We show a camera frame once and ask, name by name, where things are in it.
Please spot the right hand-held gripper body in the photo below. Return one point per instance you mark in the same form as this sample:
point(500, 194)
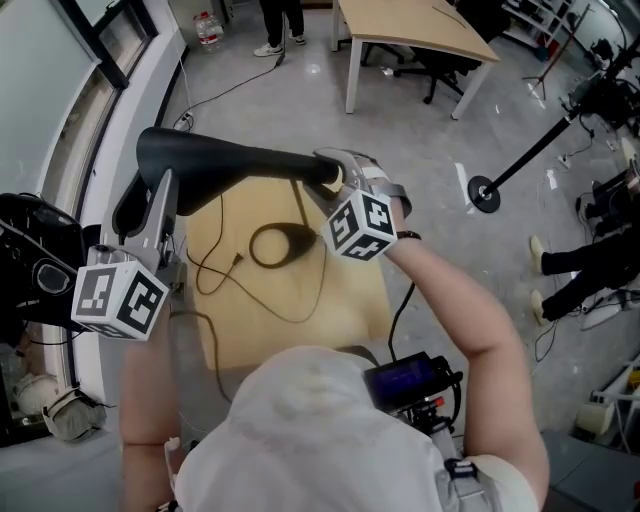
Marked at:
point(362, 225)

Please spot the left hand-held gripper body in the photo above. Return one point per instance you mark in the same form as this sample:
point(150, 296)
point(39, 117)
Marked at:
point(120, 300)

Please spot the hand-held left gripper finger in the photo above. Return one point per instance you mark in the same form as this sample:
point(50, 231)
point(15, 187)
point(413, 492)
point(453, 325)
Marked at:
point(161, 215)
point(131, 212)

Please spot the black desk lamp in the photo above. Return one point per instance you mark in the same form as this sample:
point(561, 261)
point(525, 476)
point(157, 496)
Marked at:
point(210, 160)

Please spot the person's left forearm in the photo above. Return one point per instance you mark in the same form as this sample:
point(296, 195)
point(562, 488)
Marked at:
point(150, 390)

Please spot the person's right forearm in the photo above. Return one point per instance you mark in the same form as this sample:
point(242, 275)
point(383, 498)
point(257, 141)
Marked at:
point(450, 300)

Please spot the wooden desk with white legs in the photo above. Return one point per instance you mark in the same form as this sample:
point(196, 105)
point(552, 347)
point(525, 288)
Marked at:
point(400, 20)

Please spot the low wooden side table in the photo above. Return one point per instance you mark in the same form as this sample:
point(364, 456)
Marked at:
point(350, 300)

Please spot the black backpack with grey trim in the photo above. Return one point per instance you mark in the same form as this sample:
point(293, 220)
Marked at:
point(40, 240)

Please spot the white power strip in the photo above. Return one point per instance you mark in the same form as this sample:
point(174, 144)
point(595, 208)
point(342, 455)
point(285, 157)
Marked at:
point(183, 121)

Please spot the black office chair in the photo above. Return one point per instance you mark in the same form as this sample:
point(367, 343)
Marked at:
point(440, 67)
point(382, 52)

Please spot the beige cloth bag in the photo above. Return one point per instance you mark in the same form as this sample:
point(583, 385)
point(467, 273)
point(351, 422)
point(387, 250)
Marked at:
point(75, 415)

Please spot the black pole stand round base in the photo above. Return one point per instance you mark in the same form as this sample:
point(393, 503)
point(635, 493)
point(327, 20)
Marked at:
point(484, 196)

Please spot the black chest-mounted screen device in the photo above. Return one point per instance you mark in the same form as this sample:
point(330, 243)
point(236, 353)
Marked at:
point(400, 380)

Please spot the dark framed window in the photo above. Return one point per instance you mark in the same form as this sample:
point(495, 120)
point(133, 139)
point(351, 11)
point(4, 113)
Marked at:
point(30, 75)

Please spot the clear water bottle red label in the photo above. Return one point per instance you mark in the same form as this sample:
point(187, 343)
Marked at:
point(208, 30)

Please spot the wooden tripod coat stand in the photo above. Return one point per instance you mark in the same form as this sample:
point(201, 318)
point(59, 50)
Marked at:
point(542, 77)

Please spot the person's white shirt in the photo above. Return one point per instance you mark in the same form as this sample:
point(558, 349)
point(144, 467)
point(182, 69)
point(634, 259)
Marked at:
point(310, 440)

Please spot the white shelving rack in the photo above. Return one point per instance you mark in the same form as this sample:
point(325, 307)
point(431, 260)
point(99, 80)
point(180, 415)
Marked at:
point(535, 20)

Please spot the low white shelf unit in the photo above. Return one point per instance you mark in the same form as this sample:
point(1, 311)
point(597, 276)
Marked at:
point(620, 400)

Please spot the grey sofa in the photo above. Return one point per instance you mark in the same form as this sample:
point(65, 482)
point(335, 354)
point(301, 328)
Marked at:
point(590, 475)

